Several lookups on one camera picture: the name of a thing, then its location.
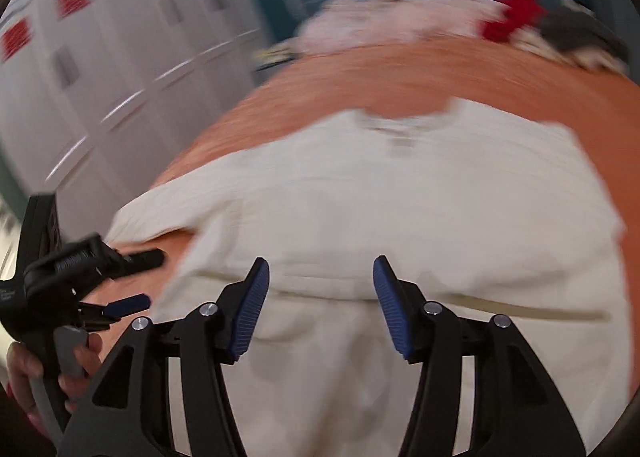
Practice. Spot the dark grey garment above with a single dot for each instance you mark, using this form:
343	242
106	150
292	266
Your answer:
568	30

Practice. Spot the pink fluffy garment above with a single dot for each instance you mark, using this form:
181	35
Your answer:
341	25

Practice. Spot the cream quilted jacket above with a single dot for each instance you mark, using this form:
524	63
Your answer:
485	211

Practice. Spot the person's left hand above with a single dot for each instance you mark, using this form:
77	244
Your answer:
24	367

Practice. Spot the orange plush bedspread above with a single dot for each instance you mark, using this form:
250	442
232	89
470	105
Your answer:
419	79

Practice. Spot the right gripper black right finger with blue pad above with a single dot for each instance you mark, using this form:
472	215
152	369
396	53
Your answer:
517	409

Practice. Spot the white wardrobe with red stickers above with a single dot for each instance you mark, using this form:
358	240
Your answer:
98	97

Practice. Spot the yellow patterned small cloth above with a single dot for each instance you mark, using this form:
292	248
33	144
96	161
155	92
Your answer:
278	54

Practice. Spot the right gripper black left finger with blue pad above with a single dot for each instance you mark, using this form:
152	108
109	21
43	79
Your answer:
126	412

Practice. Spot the red garment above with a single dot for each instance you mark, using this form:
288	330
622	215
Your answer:
515	15

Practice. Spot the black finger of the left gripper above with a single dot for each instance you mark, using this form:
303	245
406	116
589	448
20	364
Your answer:
145	260

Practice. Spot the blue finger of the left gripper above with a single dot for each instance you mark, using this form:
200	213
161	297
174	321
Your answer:
115	310

